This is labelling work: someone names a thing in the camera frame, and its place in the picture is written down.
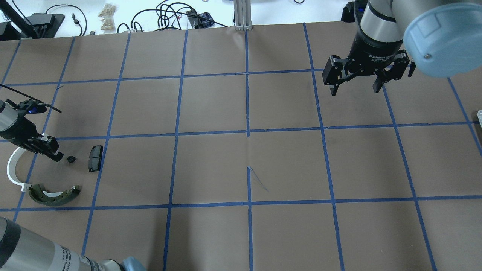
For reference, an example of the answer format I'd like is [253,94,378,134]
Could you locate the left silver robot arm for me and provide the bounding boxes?
[1,98,145,271]

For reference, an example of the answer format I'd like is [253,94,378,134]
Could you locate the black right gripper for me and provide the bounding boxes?
[322,32,416,96]

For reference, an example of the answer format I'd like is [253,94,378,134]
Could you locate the aluminium frame post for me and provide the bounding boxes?
[233,0,253,31]

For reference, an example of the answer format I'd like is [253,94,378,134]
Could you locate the white curved plastic part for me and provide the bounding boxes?
[6,146,33,192]

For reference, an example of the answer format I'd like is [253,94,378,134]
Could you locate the dark brake pad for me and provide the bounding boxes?
[88,145,104,172]

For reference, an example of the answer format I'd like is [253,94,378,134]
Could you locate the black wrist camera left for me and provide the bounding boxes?
[6,99,49,115]

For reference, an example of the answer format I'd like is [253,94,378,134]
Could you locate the bags of small parts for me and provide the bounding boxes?
[98,3,117,32]

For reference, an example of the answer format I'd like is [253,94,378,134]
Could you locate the olive brake shoe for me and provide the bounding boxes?
[29,184,81,207]

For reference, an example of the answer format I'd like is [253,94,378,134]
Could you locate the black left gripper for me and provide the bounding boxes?
[0,120,64,162]

